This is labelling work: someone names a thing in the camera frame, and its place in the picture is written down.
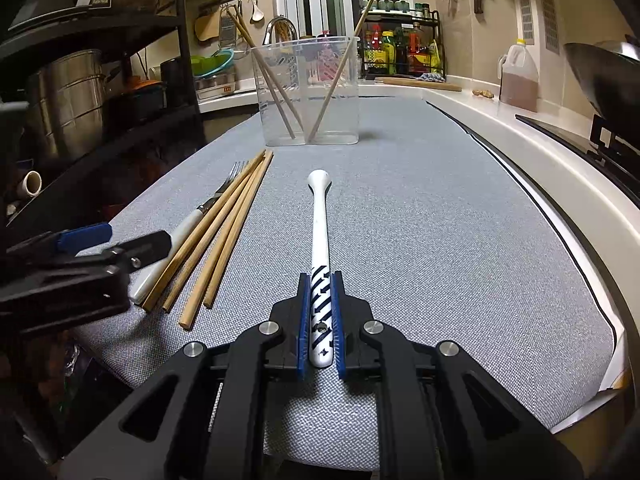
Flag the round wooden cutting board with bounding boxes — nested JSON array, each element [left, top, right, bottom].
[[375, 77, 462, 92]]

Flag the chrome faucet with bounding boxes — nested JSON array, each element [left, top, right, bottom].
[[262, 15, 298, 46]]

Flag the gas stove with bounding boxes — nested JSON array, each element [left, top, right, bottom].
[[515, 115, 639, 205]]

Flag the black condiment rack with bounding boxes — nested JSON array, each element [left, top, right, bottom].
[[358, 3, 447, 80]]

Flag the clear plastic container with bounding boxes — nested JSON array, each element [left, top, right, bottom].
[[252, 36, 359, 146]]

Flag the white hanging spoon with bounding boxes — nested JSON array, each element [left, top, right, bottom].
[[250, 0, 265, 24]]

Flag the white handled fork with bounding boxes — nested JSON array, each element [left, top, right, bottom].
[[129, 162, 247, 306]]

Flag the green and blue bowls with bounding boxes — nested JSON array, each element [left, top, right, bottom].
[[191, 48, 234, 78]]

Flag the white striped spoon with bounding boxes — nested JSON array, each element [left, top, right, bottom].
[[307, 169, 334, 368]]

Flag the large steel pot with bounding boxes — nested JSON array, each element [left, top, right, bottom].
[[27, 49, 105, 162]]

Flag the metal grater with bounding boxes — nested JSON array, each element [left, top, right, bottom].
[[218, 6, 238, 50]]

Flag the grey table mat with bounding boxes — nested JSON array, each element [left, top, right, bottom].
[[76, 98, 614, 427]]

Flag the blue dish cloth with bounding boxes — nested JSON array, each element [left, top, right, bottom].
[[419, 73, 446, 84]]

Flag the oil jug with yellow cap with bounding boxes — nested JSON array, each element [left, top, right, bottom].
[[498, 38, 539, 112]]

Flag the black wok with lid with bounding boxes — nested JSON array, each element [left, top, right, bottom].
[[564, 40, 640, 128]]

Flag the black storage shelf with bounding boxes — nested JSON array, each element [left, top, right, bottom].
[[1, 0, 204, 240]]

